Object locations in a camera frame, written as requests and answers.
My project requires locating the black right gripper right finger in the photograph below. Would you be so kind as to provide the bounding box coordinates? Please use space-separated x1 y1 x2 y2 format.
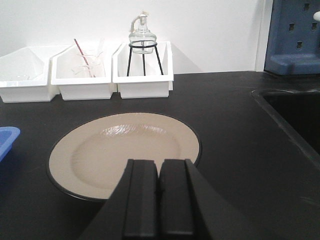
159 159 247 240

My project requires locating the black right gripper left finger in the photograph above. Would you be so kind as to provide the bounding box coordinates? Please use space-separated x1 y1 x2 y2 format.
79 159 159 240

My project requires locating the beige plate with black rim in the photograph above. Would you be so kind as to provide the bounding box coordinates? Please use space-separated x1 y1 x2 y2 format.
47 112 201 201

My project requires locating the blue plastic tray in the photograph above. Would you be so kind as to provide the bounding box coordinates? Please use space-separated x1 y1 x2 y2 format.
0 126 21 161

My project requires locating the right white plastic bin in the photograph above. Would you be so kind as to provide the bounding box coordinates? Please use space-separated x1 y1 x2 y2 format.
112 41 174 99

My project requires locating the white plastic bin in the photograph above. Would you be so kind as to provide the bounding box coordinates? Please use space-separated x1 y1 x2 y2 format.
51 41 120 101
0 45 69 103
112 41 174 99

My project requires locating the red glass stirring rod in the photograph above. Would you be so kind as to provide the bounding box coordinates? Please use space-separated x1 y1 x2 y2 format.
73 38 96 78

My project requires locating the black sink basin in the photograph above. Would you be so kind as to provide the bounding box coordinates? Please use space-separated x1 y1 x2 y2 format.
251 89 320 168

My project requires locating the middle white plastic bin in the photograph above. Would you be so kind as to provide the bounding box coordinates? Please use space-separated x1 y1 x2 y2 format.
51 41 120 101

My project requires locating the clear glass beaker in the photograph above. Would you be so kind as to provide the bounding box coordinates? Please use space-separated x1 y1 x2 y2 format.
71 38 105 78

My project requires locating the glass alcohol burner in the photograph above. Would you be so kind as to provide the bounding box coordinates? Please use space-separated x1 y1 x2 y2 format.
128 11 157 55

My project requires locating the left white plastic bin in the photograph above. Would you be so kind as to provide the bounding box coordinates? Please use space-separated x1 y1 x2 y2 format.
0 45 69 103

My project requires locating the blue pegboard drying rack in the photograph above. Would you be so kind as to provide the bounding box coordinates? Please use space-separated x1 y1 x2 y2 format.
264 0 320 76

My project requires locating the black wire tripod stand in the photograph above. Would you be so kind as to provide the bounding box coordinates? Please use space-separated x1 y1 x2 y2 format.
126 42 164 77

